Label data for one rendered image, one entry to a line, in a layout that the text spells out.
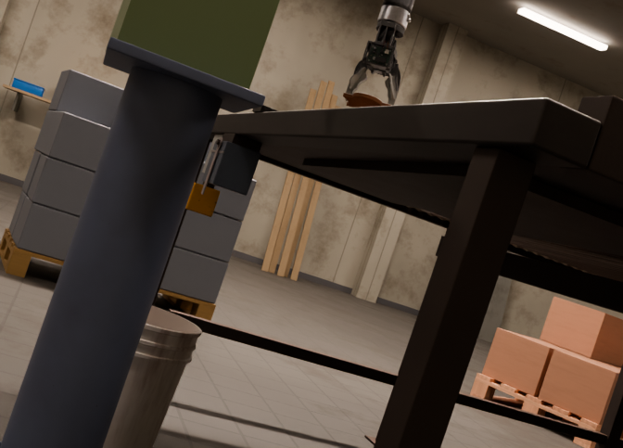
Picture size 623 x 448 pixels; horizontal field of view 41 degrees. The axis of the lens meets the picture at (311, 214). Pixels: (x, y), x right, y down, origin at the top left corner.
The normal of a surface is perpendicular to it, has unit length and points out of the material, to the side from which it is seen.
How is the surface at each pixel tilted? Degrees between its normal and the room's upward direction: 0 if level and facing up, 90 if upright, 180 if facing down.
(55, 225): 90
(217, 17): 90
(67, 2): 90
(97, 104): 90
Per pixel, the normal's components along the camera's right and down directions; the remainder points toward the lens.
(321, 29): 0.26, 0.07
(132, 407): 0.46, 0.20
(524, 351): -0.69, -0.25
